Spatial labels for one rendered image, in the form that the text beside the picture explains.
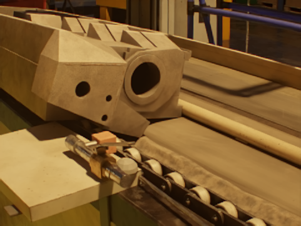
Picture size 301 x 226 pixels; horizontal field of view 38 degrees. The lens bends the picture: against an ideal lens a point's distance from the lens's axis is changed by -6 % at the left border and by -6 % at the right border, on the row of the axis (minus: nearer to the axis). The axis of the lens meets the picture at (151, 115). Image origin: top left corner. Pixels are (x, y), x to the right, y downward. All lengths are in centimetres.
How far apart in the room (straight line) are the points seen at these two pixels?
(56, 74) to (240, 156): 41
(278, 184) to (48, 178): 41
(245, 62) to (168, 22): 165
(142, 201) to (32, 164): 21
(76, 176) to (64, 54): 24
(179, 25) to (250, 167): 242
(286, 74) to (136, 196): 88
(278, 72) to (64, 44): 84
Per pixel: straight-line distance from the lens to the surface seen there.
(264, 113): 125
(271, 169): 93
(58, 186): 74
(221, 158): 95
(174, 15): 330
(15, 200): 74
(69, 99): 89
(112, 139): 84
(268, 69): 158
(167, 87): 111
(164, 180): 78
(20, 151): 88
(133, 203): 74
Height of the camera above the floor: 115
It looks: 19 degrees down
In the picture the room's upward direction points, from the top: 1 degrees clockwise
